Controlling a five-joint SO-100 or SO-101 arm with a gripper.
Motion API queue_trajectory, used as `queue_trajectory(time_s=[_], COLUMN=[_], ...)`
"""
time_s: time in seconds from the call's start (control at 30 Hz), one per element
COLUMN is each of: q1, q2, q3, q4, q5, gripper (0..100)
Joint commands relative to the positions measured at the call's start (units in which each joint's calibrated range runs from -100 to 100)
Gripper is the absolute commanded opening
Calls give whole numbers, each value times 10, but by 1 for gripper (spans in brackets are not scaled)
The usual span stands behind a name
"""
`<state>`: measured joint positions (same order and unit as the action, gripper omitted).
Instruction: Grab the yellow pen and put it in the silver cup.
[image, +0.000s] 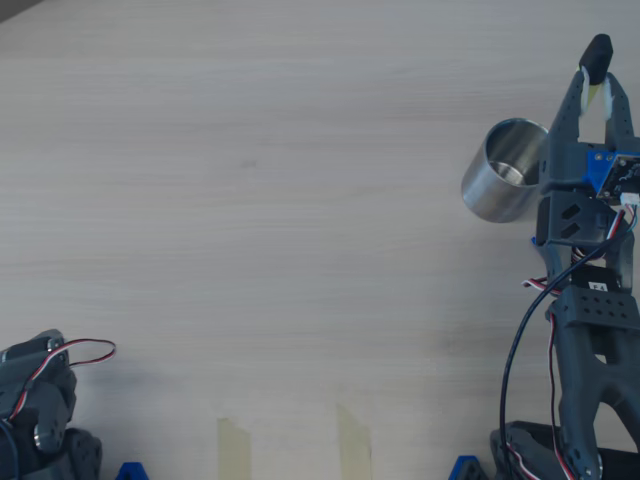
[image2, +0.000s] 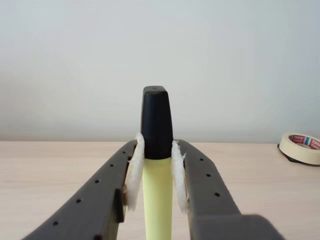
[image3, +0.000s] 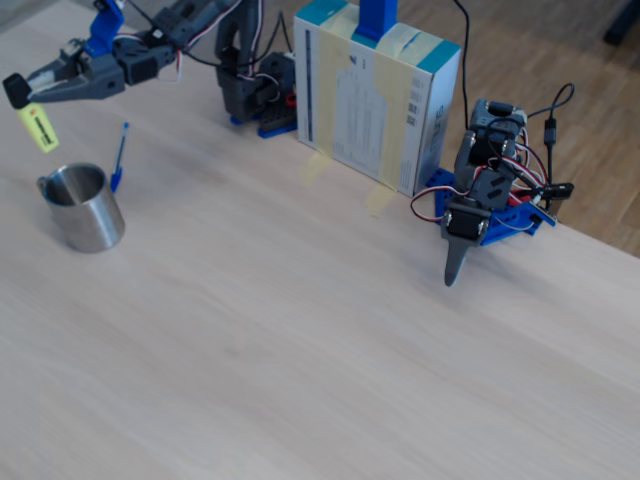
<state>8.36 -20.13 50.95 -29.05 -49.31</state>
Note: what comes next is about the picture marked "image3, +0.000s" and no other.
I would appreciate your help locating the bare grey gripper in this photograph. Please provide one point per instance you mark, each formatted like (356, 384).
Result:
(463, 224)

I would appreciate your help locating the grey camera-carrying gripper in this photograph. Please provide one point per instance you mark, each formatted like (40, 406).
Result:
(96, 80)

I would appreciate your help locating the yellow Stabilo highlighter pen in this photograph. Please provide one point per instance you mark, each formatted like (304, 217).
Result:
(42, 130)

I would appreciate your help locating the blue ballpoint pen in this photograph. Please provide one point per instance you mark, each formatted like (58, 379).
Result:
(120, 155)

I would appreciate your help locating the silver metal cup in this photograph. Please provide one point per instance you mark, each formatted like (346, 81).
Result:
(90, 220)

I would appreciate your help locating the white and teal cardboard box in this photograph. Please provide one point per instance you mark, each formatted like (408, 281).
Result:
(440, 125)

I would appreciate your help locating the yellow masking tape strip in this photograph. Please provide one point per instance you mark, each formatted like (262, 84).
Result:
(325, 100)
(390, 125)

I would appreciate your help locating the dark furniture piece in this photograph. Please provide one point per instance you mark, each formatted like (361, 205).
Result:
(625, 20)

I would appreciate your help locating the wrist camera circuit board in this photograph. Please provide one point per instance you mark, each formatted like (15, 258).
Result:
(72, 49)

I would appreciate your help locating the blue arm base plate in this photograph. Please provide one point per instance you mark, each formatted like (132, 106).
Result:
(272, 131)
(505, 225)

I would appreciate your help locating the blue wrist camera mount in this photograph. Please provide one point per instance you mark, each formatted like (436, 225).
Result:
(105, 25)

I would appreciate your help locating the grey arm without camera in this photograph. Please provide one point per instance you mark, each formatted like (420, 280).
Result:
(492, 187)

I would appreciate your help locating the grey arm with wrist camera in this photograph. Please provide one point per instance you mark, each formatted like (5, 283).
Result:
(235, 95)

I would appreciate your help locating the blue camera stand post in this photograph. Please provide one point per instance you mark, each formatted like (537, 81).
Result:
(375, 17)

